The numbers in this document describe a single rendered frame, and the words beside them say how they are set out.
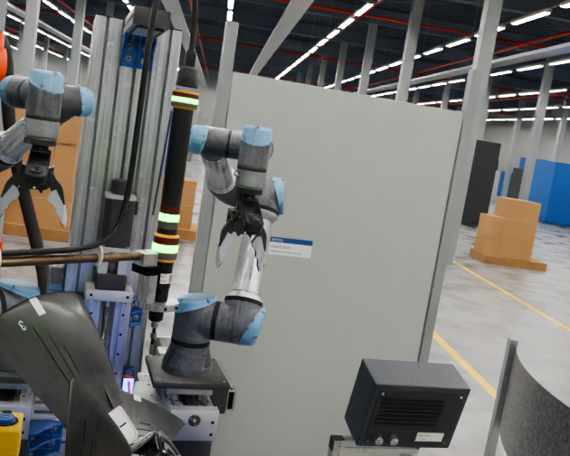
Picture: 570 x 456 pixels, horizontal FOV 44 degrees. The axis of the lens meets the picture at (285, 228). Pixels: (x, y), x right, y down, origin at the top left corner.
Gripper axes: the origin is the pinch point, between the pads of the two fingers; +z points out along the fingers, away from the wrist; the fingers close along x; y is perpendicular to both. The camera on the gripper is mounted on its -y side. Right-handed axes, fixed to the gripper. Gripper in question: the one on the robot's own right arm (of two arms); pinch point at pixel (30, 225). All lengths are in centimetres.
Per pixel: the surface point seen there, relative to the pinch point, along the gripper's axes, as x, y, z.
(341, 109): -115, 129, -44
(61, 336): -10, -51, 9
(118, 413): -21, -55, 20
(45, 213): 33, 757, 119
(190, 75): -25, -52, -37
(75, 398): -13, -82, 6
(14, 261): -3, -67, -7
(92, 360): -15, -51, 13
